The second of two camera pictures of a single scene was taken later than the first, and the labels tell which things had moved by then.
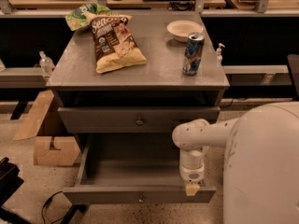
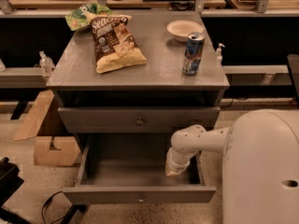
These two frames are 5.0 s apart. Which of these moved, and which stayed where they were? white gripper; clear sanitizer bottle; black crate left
Moved: white gripper
Stayed: black crate left; clear sanitizer bottle
